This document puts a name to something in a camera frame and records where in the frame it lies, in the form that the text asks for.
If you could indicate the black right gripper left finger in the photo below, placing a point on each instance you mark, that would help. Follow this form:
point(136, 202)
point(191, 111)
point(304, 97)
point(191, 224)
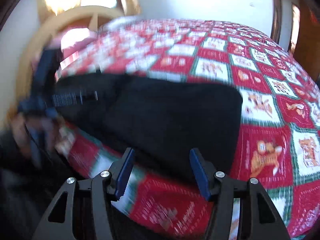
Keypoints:
point(106, 187)

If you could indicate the black pants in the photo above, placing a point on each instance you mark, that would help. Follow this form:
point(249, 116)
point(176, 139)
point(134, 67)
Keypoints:
point(161, 120)

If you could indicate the person left hand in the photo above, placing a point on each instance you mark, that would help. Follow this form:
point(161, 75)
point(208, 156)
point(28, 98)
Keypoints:
point(21, 126)

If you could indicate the pink folded blanket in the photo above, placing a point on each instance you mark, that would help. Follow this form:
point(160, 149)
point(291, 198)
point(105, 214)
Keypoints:
point(65, 46)

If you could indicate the red patchwork cartoon bedspread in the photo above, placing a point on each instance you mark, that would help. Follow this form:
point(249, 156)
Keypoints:
point(278, 141)

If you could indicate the cream and brown headboard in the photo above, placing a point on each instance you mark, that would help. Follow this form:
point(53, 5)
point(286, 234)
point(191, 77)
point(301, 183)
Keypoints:
point(91, 17)

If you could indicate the brown wooden door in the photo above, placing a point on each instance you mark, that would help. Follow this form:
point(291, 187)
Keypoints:
point(307, 48)

